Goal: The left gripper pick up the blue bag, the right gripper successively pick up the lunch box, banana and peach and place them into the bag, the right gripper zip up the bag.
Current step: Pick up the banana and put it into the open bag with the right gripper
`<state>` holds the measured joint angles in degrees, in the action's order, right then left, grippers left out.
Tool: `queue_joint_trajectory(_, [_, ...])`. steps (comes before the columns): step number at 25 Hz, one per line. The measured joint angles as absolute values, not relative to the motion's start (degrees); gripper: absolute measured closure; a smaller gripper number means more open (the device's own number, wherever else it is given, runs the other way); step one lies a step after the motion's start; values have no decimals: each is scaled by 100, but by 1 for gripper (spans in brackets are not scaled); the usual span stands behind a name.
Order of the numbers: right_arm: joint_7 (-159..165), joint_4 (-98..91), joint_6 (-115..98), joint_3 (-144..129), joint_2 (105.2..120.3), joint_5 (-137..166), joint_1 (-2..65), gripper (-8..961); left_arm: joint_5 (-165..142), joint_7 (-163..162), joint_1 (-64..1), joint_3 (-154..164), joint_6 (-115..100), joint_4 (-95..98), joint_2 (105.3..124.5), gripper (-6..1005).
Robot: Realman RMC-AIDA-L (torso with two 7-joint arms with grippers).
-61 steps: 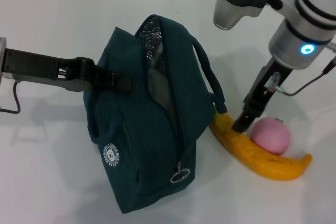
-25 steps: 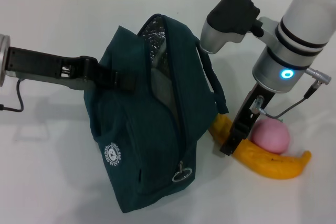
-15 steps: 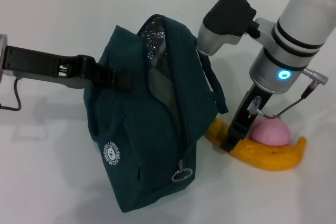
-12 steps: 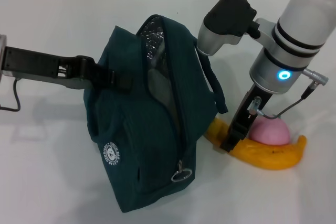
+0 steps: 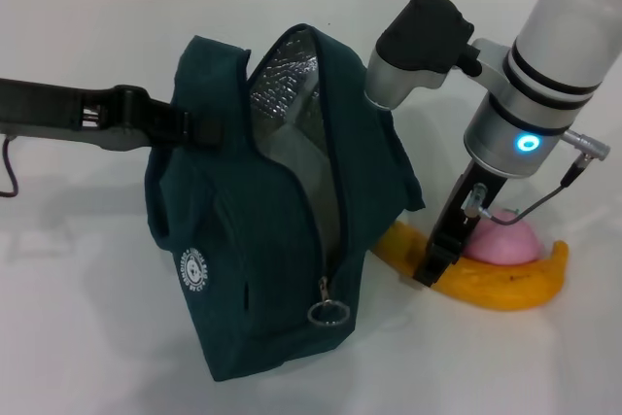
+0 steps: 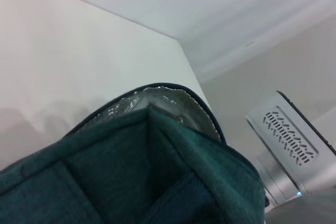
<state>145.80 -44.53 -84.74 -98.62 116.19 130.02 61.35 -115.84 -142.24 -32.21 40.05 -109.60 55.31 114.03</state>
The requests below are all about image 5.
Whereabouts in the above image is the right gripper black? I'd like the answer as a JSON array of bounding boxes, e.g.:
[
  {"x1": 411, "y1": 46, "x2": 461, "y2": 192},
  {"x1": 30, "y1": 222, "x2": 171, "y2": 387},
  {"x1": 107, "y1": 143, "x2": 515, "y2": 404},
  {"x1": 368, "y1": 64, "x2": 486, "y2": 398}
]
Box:
[{"x1": 412, "y1": 160, "x2": 507, "y2": 290}]

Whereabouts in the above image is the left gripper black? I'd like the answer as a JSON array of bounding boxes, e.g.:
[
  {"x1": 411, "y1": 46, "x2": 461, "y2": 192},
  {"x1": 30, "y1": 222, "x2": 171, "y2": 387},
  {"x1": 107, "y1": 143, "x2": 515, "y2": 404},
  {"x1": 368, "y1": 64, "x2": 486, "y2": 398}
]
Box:
[{"x1": 0, "y1": 77, "x2": 224, "y2": 153}]

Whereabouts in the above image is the pink toy peach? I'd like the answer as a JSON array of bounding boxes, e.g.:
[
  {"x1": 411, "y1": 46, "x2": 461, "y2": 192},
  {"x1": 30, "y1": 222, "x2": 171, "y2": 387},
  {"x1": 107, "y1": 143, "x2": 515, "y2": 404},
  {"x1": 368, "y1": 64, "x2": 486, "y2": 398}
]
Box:
[{"x1": 466, "y1": 208, "x2": 543, "y2": 266}]

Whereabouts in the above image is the yellow banana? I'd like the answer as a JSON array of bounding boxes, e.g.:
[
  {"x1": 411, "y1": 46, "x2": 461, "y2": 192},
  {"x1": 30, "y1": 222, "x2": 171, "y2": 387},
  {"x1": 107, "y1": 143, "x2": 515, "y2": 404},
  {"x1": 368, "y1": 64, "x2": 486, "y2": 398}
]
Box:
[{"x1": 371, "y1": 220, "x2": 570, "y2": 313}]

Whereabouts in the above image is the clear food container blue rim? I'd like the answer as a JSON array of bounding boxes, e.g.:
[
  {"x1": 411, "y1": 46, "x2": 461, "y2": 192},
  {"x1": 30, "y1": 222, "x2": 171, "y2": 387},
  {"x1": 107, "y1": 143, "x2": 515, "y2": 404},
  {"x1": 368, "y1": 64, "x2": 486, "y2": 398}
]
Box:
[{"x1": 264, "y1": 121, "x2": 341, "y2": 222}]

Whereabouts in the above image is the dark teal lunch bag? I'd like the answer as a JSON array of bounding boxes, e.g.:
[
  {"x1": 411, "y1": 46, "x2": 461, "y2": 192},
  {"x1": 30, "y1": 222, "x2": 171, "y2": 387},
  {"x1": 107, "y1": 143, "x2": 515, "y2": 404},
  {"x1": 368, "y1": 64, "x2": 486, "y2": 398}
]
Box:
[{"x1": 144, "y1": 23, "x2": 427, "y2": 370}]

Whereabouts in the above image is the right arm dark cable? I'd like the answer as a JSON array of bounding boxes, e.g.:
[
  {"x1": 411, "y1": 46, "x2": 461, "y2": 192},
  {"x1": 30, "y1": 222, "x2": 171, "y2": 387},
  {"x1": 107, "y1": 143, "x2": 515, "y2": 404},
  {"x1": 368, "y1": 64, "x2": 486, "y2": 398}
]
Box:
[{"x1": 461, "y1": 161, "x2": 587, "y2": 227}]

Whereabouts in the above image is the arm dark cable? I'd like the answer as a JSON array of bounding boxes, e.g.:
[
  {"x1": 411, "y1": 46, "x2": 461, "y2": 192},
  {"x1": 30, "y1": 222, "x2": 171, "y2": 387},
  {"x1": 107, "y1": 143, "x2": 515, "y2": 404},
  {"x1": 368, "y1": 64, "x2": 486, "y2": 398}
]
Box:
[
  {"x1": 0, "y1": 135, "x2": 20, "y2": 200},
  {"x1": 461, "y1": 161, "x2": 587, "y2": 227}
]

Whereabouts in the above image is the silver zipper key ring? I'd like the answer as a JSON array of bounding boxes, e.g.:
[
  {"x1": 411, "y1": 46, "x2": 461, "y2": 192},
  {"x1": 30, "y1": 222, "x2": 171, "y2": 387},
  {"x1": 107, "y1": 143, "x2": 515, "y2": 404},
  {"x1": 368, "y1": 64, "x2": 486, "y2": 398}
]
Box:
[{"x1": 306, "y1": 298, "x2": 351, "y2": 328}]

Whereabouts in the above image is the left arm dark cable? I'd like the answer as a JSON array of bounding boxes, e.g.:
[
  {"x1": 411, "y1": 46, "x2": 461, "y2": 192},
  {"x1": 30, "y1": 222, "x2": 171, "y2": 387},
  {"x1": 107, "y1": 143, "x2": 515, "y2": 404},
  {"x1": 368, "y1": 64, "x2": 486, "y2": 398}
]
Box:
[{"x1": 0, "y1": 135, "x2": 20, "y2": 200}]

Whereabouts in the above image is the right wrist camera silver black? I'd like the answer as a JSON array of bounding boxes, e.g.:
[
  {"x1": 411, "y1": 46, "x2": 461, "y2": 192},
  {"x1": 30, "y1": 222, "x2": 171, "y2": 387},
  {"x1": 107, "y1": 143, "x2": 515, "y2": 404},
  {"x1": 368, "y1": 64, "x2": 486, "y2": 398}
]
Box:
[{"x1": 363, "y1": 0, "x2": 511, "y2": 111}]

